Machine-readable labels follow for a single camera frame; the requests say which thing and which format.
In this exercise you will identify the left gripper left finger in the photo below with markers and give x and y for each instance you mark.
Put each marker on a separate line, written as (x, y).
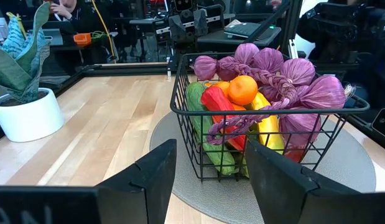
(148, 180)

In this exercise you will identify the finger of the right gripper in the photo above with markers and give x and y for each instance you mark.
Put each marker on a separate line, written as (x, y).
(178, 28)
(201, 21)

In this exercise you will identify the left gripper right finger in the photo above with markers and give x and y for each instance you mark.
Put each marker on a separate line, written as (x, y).
(282, 186)

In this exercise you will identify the yellow banana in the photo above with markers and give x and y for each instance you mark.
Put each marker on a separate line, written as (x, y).
(270, 127)

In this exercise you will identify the green cucumber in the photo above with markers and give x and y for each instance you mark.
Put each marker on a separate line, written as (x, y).
(195, 96)

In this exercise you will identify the slender red chili pepper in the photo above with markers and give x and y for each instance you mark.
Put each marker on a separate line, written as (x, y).
(217, 99)

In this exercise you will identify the orange fruit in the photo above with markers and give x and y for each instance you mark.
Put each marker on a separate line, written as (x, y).
(242, 90)

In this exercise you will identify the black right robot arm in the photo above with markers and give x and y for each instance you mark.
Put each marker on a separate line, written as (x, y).
(189, 54)

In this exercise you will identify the black laptop with keyboard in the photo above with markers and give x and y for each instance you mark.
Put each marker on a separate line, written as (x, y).
(248, 29)

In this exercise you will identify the black desk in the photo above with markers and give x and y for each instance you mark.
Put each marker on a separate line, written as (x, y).
(260, 42)

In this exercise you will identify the round grey placemat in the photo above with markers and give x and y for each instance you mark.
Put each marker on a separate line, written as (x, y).
(344, 161)

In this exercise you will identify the orange plastic bin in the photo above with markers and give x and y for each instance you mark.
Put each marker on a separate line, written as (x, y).
(82, 39)

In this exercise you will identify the person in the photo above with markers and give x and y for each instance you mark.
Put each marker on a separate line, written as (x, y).
(77, 15)

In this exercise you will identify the white plant pot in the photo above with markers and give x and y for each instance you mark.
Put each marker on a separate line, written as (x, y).
(27, 118)

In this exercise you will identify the green snake plant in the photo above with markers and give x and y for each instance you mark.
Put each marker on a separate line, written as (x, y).
(21, 62)

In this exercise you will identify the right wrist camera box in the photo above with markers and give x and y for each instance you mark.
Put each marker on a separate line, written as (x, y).
(183, 4)

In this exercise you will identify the small grey camera box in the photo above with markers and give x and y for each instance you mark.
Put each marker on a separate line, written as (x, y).
(382, 123)

